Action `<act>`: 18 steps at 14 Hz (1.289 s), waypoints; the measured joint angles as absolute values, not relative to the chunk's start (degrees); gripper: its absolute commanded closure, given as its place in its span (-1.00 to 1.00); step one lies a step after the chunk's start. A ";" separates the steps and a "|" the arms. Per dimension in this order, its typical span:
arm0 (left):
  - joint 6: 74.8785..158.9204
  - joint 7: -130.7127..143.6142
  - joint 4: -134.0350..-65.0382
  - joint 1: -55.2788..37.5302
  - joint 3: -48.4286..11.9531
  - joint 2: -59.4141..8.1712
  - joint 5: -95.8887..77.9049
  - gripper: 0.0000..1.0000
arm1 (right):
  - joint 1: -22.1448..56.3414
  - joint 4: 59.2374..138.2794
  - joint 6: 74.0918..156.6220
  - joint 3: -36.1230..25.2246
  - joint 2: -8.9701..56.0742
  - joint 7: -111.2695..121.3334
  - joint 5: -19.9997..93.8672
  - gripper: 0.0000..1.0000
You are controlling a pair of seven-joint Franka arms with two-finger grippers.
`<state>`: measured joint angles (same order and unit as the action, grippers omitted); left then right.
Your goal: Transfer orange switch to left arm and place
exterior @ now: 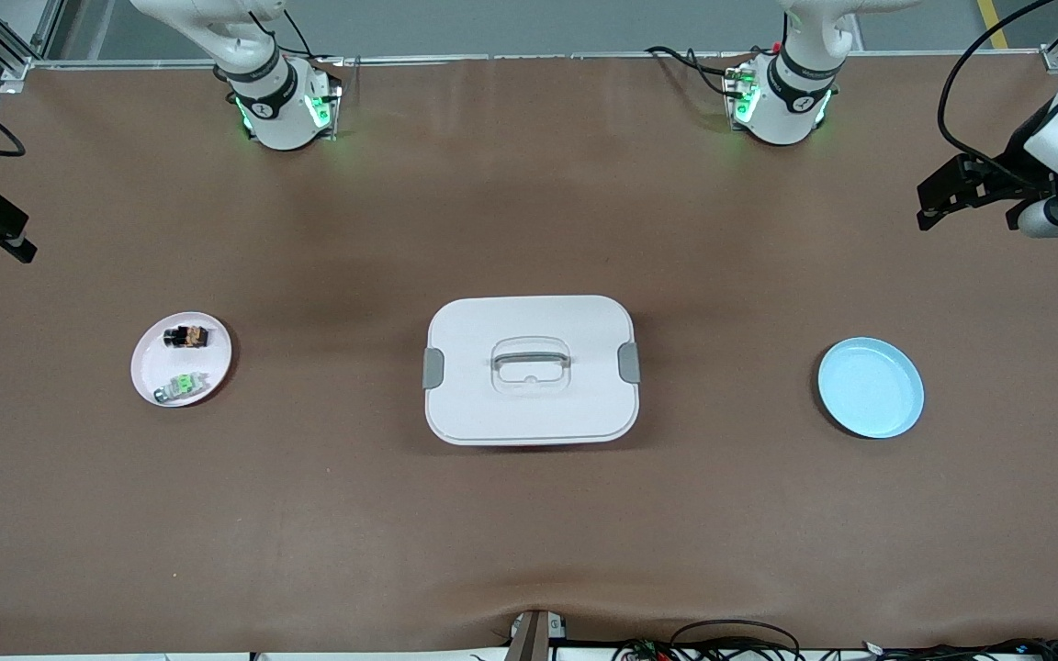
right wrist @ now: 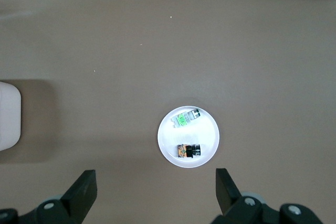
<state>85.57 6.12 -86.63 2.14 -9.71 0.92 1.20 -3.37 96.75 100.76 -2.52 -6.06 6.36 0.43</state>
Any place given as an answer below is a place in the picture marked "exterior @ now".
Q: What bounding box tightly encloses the white lidded storage box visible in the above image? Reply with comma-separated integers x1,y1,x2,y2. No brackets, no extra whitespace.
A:
422,295,641,447

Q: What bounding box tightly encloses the pink round plate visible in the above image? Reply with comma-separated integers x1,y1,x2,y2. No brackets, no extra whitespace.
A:
130,312,233,408

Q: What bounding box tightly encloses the light blue round plate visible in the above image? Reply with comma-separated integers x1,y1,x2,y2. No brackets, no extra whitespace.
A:
816,337,925,440

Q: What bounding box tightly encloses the brown table mat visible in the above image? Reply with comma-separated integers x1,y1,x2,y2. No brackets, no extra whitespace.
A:
0,53,1058,657

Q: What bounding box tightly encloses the green white push-button switch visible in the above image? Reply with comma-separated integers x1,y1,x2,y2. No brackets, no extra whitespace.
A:
153,372,210,405

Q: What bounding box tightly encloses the black left arm base cable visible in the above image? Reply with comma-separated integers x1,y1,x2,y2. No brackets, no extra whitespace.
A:
646,46,743,97

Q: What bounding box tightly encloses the black arm base cable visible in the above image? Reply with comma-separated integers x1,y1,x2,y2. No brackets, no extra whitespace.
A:
249,7,346,67
646,46,743,97

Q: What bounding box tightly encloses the black right arm base cable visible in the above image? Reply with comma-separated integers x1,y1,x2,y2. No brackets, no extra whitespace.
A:
249,7,346,67

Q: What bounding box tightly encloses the black cable bundle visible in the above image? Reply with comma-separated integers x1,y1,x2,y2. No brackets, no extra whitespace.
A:
860,637,1058,661

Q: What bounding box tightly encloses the silver table edge rail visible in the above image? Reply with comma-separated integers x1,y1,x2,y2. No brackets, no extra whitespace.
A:
28,50,1044,70

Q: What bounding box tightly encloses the black looped cable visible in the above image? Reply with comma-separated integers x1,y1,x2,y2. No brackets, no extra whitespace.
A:
671,619,802,661

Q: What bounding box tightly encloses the coloured wire bundle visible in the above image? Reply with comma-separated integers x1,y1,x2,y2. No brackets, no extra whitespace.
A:
613,637,677,661

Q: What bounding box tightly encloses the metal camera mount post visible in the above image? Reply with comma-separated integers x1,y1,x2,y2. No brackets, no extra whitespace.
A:
506,609,568,661

